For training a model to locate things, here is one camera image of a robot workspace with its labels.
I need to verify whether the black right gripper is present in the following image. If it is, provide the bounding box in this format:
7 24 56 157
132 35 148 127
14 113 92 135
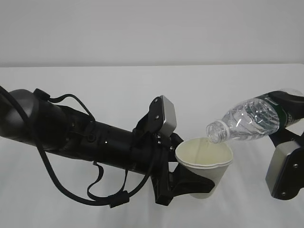
268 91 304 147

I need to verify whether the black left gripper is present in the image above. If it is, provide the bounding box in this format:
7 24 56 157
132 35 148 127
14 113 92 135
132 133 215 205

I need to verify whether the white paper cup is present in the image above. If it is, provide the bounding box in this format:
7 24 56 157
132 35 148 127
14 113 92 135
175 137 233 200

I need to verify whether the clear water bottle green label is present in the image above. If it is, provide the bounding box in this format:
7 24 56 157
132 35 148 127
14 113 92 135
206 89 304 143

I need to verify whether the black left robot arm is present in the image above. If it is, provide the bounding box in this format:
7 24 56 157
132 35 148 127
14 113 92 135
0 88 215 208

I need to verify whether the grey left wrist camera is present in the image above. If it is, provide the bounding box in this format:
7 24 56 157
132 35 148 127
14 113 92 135
135 95 177 138

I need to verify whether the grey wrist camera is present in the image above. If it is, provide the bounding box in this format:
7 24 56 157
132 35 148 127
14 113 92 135
135 95 177 138
266 141 304 200

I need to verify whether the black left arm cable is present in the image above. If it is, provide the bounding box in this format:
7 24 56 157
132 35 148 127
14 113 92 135
0 85 157 209

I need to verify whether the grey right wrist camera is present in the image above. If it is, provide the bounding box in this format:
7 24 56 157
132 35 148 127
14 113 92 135
266 141 304 200

